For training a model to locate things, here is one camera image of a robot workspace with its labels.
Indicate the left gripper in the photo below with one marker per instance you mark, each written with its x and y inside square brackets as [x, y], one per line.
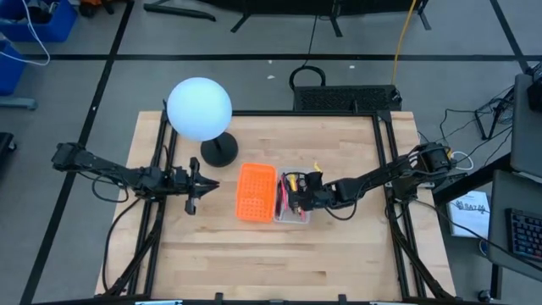
[192, 186]

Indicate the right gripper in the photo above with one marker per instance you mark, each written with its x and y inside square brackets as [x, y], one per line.
[315, 195]

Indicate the yellow highlighter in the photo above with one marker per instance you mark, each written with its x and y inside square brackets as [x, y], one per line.
[292, 183]

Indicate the pink highlighter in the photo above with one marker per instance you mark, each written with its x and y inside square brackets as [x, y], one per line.
[283, 201]

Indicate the orange and clear supply box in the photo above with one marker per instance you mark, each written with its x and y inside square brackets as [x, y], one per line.
[256, 192]

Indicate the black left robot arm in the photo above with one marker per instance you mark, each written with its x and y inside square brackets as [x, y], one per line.
[144, 178]

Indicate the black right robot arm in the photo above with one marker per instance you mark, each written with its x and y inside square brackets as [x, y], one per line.
[372, 178]

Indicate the small yellow tag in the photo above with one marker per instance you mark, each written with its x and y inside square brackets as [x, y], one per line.
[317, 167]

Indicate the white globe lamp black base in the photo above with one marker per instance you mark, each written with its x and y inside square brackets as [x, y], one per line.
[199, 108]

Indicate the black perforated computer case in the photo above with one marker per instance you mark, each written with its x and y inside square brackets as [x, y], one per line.
[343, 98]

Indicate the white printed booklet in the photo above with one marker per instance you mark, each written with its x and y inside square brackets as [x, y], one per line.
[468, 214]

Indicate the black curtain partition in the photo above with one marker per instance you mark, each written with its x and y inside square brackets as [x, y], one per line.
[305, 5]

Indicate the blue plastic bin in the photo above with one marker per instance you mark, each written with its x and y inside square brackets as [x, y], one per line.
[63, 23]
[10, 70]

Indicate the gray desk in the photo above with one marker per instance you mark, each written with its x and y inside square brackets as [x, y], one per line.
[508, 190]
[527, 140]

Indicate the black keyboard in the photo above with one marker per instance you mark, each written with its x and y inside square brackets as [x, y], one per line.
[527, 233]

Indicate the black desk device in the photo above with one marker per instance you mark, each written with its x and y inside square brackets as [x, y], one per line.
[535, 93]

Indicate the black aluminium table frame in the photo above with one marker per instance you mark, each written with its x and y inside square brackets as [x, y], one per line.
[305, 113]

